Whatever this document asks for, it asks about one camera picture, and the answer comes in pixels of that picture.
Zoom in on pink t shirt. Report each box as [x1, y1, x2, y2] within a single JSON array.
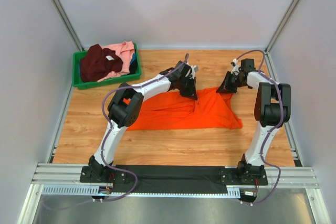
[[98, 41, 135, 82]]

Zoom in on left aluminium frame post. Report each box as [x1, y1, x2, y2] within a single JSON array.
[[51, 0, 84, 51]]

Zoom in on green plastic bin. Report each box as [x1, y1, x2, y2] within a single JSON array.
[[72, 43, 142, 90]]

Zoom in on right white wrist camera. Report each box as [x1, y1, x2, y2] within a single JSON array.
[[230, 58, 239, 74]]

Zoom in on maroon t shirt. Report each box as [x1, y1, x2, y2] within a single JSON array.
[[79, 44, 123, 82]]

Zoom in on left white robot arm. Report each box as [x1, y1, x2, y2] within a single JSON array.
[[81, 61, 198, 182]]

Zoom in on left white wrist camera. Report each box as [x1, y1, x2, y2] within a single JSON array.
[[191, 65, 198, 73]]

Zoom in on right aluminium frame post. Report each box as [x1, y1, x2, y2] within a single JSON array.
[[265, 0, 301, 54]]

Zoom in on blue t shirt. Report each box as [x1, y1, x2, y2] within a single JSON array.
[[130, 53, 137, 65]]

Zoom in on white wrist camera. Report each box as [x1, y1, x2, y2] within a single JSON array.
[[191, 65, 198, 73], [230, 58, 239, 74]]

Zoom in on aluminium frame post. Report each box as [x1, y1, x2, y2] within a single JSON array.
[[51, 0, 84, 51], [265, 0, 301, 54]]

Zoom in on orange t shirt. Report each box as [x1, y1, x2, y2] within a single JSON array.
[[128, 87, 243, 131]]

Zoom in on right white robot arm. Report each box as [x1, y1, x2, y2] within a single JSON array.
[[216, 59, 291, 177]]

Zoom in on grey slotted cable duct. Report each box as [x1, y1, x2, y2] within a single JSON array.
[[41, 185, 257, 199]]

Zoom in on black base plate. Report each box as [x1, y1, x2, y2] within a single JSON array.
[[80, 165, 268, 193]]

